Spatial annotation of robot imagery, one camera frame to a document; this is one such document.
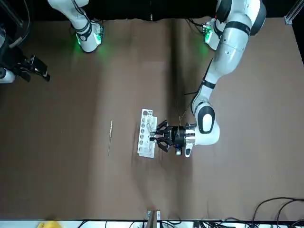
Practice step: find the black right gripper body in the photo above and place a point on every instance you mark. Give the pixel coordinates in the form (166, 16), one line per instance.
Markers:
(19, 69)

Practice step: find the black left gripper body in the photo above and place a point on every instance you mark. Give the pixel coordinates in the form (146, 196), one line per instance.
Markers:
(178, 135)

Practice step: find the clear glass test tube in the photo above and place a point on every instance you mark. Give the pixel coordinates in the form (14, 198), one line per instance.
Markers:
(149, 126)

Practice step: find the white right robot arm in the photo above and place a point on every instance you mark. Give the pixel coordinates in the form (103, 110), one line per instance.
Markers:
(83, 23)

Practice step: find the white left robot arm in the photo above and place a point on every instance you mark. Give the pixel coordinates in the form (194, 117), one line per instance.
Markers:
(232, 47)

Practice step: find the white test tube rack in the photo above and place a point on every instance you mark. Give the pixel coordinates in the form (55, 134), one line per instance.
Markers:
(146, 153)

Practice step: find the aluminium frame post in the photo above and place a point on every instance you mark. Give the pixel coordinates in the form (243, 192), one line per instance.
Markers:
(19, 21)
(290, 16)

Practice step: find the aluminium camera post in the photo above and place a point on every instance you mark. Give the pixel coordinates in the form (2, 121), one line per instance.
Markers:
(150, 219)

